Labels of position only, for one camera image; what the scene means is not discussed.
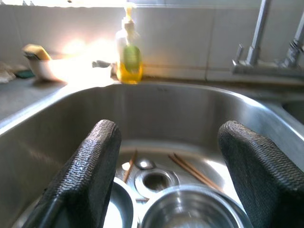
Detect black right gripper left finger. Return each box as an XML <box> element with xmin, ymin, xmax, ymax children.
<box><xmin>22</xmin><ymin>119</ymin><xmax>122</xmax><ymax>228</ymax></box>

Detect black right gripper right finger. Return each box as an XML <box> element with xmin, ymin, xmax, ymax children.
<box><xmin>218</xmin><ymin>120</ymin><xmax>304</xmax><ymax>228</ymax></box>

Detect brown wooden chopstick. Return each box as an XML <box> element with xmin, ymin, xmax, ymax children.
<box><xmin>168</xmin><ymin>154</ymin><xmax>220</xmax><ymax>192</ymax></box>
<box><xmin>122</xmin><ymin>149</ymin><xmax>138</xmax><ymax>183</ymax></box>
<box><xmin>173</xmin><ymin>152</ymin><xmax>224</xmax><ymax>193</ymax></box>

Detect stainless steel plate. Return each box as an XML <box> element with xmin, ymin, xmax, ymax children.
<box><xmin>104</xmin><ymin>177</ymin><xmax>135</xmax><ymax>228</ymax></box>

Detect steel sink drain strainer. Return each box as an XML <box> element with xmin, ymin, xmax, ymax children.
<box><xmin>134</xmin><ymin>168</ymin><xmax>181</xmax><ymax>200</ymax></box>

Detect stainless steel bowl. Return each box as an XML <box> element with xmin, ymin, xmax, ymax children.
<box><xmin>140</xmin><ymin>184</ymin><xmax>254</xmax><ymax>228</ymax></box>

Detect stainless steel double sink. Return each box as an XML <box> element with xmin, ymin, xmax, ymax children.
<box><xmin>0</xmin><ymin>82</ymin><xmax>304</xmax><ymax>228</ymax></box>

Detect white sponge bowl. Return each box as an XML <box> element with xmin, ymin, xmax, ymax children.
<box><xmin>28</xmin><ymin>58</ymin><xmax>68</xmax><ymax>83</ymax></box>

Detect yellow dish soap pump bottle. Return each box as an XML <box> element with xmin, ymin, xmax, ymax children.
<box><xmin>115</xmin><ymin>7</ymin><xmax>144</xmax><ymax>84</ymax></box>

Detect green scouring pad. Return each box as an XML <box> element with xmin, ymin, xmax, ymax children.
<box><xmin>14</xmin><ymin>70</ymin><xmax>35</xmax><ymax>79</ymax></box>

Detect crumpled beige cloth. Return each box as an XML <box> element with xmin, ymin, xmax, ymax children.
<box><xmin>0</xmin><ymin>61</ymin><xmax>17</xmax><ymax>84</ymax></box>

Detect yellow sponge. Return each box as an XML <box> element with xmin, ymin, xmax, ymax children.
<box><xmin>22</xmin><ymin>44</ymin><xmax>52</xmax><ymax>61</ymax></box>

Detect steel faucet with spray head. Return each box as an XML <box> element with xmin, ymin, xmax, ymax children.
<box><xmin>231</xmin><ymin>0</ymin><xmax>304</xmax><ymax>80</ymax></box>

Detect plain steel gooseneck faucet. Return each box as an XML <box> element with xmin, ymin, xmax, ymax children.
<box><xmin>280</xmin><ymin>16</ymin><xmax>304</xmax><ymax>69</ymax></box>

